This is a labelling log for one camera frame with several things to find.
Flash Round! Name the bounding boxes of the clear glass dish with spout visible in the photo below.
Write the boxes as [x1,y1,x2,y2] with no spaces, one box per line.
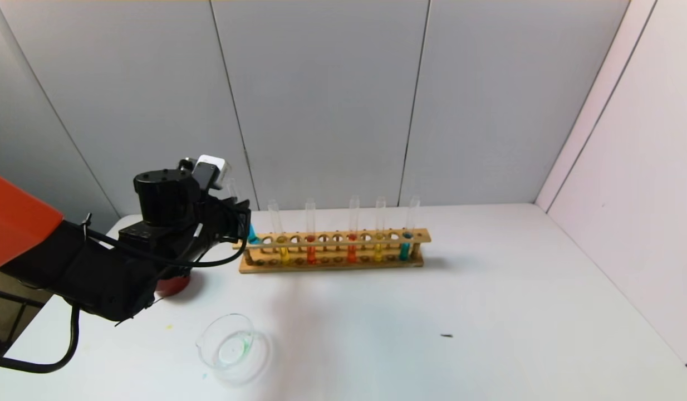
[196,313,273,386]

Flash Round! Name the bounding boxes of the red plastic cup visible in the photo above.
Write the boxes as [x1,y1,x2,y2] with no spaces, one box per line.
[154,273,192,297]

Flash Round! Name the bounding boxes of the test tube with red liquid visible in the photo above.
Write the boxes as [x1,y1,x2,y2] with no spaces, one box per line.
[305,198,318,266]
[347,195,360,264]

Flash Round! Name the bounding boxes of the black metal stand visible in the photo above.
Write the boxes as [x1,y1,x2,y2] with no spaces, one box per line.
[0,287,46,368]

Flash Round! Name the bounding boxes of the test tube with yellow liquid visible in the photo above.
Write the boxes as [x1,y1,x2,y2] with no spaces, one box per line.
[268,199,292,266]
[374,196,387,263]

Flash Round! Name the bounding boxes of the thick black cable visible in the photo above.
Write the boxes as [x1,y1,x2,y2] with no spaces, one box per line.
[0,304,80,374]

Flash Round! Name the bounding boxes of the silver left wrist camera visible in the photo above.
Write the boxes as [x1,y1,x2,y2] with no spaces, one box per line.
[179,155,228,191]

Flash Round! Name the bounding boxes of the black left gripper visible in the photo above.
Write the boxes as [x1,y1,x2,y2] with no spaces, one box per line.
[193,197,251,243]

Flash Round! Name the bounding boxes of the thin black cable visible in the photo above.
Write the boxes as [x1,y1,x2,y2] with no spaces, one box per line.
[82,214,249,270]

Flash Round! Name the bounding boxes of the wooden test tube rack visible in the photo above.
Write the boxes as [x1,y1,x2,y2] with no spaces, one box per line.
[234,228,432,274]

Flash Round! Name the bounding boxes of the test tube with blue liquid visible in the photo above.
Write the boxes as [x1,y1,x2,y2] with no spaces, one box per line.
[399,195,421,262]
[228,177,262,246]

